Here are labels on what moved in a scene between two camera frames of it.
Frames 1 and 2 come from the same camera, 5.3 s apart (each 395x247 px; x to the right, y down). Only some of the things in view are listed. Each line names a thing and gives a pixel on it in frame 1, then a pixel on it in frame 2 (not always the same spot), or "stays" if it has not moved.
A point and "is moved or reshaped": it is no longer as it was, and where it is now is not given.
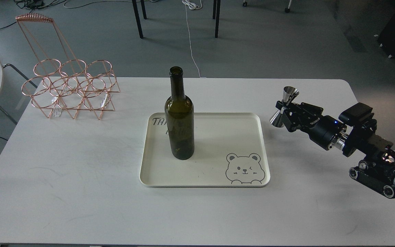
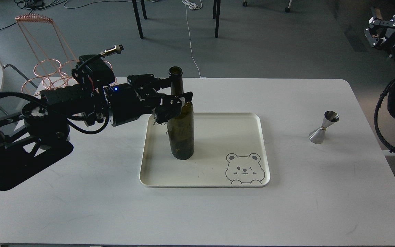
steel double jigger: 288,92 is moved or reshaped
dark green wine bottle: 179,118 stays
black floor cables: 32,5 stays
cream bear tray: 231,150 stays
